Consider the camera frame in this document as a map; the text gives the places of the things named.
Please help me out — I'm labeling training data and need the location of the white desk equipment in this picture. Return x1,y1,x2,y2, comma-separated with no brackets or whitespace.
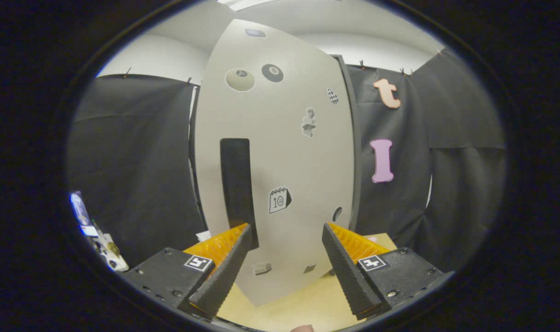
92,221,129,273

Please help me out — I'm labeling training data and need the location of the computer monitor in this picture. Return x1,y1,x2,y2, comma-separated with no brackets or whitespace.
69,191,98,238

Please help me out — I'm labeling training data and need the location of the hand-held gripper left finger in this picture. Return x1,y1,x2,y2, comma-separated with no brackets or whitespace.
123,223,253,320

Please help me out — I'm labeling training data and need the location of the grey shoe cabinet door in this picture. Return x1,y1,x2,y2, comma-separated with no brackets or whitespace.
195,18,357,307

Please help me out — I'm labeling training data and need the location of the ceiling light panel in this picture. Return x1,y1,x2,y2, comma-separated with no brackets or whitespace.
218,0,280,12

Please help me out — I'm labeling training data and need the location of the black backdrop cloth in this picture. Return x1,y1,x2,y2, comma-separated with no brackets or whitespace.
68,48,506,273

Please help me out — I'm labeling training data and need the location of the black door handle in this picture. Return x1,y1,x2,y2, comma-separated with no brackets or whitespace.
220,138,260,251

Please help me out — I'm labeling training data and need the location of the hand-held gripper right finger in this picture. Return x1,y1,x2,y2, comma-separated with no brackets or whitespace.
322,222,453,320

